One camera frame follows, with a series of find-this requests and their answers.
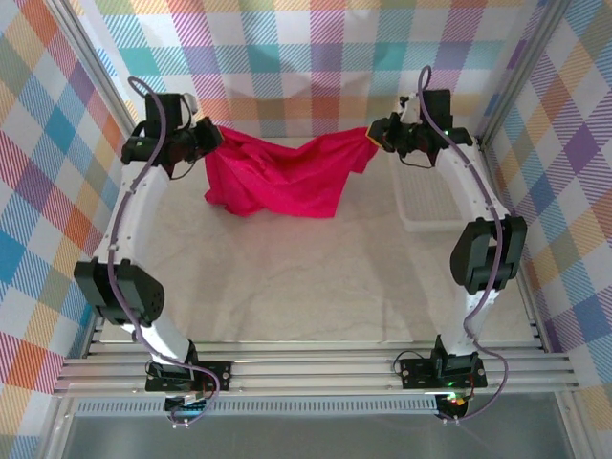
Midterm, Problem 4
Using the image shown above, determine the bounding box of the white plastic basket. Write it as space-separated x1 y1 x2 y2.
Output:
387 128 479 234

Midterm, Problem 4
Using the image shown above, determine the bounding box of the red t-shirt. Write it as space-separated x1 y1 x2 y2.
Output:
204 126 382 220

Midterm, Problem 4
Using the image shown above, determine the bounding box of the controller board green connector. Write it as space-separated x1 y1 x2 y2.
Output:
164 390 211 417

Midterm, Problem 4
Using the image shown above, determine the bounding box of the controller board orange connector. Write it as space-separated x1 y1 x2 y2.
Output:
437 391 472 417

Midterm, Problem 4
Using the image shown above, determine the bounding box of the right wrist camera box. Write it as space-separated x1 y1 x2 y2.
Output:
396 93 423 125

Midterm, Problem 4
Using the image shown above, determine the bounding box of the aluminium frame post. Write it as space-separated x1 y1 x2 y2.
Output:
45 0 157 159
482 0 570 140

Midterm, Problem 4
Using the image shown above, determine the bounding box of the aluminium side rail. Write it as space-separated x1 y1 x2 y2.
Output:
475 131 551 353
83 142 155 360

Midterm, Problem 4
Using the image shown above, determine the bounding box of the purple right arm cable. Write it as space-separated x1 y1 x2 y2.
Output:
418 65 509 425

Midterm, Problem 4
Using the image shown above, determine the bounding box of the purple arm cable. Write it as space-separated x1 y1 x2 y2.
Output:
107 76 224 427
418 65 509 425

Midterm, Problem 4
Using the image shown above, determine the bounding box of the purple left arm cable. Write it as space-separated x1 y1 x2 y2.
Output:
107 76 224 427

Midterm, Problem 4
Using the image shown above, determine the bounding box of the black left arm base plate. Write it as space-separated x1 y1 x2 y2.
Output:
144 361 232 394

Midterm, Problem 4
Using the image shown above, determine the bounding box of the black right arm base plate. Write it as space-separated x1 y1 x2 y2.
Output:
399 357 488 389

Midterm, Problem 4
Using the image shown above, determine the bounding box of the aluminium mounting rail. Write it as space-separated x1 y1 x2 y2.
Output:
52 348 579 397

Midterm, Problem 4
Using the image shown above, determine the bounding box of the grey slotted cable duct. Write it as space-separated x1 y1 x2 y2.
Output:
76 400 439 416

